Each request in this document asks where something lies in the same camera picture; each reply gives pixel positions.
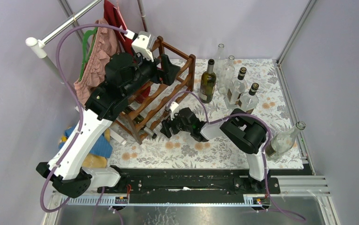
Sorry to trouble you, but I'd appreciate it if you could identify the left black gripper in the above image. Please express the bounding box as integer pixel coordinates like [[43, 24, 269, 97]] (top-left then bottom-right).
[[120, 50, 178, 97]]

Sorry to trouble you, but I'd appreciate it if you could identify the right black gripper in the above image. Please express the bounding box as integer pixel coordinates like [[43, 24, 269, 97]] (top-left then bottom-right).
[[160, 110, 192, 139]]

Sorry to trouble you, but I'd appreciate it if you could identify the clear square glass bottle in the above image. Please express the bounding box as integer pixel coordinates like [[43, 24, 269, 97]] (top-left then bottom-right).
[[157, 111, 171, 124]]

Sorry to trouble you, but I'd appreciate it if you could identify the green wine bottle brown label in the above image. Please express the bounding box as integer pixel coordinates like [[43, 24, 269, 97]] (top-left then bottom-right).
[[127, 107, 157, 139]]

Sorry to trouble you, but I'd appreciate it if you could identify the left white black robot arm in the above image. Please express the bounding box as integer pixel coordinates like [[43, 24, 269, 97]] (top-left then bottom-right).
[[36, 52, 180, 198]]

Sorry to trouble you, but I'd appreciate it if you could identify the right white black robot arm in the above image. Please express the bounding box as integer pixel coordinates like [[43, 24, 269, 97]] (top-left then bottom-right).
[[160, 107, 271, 193]]

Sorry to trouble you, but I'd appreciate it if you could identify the brown wooden wine rack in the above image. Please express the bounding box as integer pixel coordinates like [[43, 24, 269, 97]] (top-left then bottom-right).
[[114, 36, 196, 144]]

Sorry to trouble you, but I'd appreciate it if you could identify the green wine bottle silver neck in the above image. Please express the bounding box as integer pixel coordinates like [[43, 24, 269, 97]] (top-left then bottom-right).
[[199, 59, 217, 103]]

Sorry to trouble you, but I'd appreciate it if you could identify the clear tall bottle back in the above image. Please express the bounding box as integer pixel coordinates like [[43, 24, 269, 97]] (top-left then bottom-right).
[[214, 43, 225, 78]]

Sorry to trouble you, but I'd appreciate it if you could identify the clear round bottle back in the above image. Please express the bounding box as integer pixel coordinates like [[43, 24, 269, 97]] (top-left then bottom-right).
[[217, 55, 235, 95]]

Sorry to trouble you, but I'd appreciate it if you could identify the clear bottle black cap rear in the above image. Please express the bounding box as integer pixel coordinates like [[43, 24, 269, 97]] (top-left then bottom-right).
[[224, 67, 247, 109]]

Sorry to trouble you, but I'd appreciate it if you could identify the clear bottle black cap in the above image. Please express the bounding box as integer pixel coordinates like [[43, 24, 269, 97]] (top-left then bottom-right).
[[238, 82, 259, 114], [224, 67, 247, 109]]

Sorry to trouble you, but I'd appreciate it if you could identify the clear bottle black cap front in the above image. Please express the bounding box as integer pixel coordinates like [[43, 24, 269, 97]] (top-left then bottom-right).
[[238, 82, 259, 114]]

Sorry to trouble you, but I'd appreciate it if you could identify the clear bottle dark label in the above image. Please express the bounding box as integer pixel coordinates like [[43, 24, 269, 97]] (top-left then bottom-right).
[[265, 121, 306, 161]]

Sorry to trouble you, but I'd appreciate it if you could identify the floral tablecloth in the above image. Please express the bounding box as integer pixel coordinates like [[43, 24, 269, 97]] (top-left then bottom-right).
[[108, 59, 304, 169]]

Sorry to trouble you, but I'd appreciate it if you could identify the blue cloth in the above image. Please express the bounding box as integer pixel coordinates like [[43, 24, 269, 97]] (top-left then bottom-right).
[[58, 126, 112, 158]]

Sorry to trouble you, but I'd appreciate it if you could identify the pink hanging garment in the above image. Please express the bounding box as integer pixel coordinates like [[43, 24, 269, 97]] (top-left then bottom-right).
[[74, 27, 120, 105]]

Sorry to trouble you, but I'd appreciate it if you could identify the red hanging garment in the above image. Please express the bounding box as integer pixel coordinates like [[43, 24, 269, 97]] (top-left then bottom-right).
[[104, 0, 150, 104]]

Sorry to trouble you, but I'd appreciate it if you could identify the green clothes hanger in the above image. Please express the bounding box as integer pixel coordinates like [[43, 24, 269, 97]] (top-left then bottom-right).
[[78, 27, 98, 82]]

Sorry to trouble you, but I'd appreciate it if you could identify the yellow cloth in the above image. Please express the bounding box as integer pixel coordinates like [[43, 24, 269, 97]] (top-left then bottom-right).
[[58, 128, 111, 171]]

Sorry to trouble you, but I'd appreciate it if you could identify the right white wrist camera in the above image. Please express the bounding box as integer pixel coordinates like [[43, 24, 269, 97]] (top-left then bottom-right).
[[165, 101, 179, 120]]

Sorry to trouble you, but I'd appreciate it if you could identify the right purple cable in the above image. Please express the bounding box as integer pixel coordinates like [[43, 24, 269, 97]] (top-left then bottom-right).
[[165, 90, 307, 224]]

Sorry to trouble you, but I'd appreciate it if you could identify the purple cable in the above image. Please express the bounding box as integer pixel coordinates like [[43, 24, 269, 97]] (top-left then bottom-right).
[[165, 90, 307, 224], [39, 24, 129, 213]]

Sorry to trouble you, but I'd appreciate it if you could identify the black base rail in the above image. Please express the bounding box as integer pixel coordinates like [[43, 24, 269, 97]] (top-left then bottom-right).
[[89, 164, 312, 204]]

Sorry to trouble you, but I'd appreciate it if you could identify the white slotted cable duct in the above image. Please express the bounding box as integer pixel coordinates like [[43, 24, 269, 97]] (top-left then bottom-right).
[[71, 194, 272, 208]]

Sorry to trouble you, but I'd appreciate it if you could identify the silver clothes rail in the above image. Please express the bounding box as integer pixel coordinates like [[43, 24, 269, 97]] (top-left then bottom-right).
[[25, 0, 103, 84]]

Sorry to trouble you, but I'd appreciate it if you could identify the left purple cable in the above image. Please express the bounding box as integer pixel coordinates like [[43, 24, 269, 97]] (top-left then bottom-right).
[[39, 24, 129, 213]]

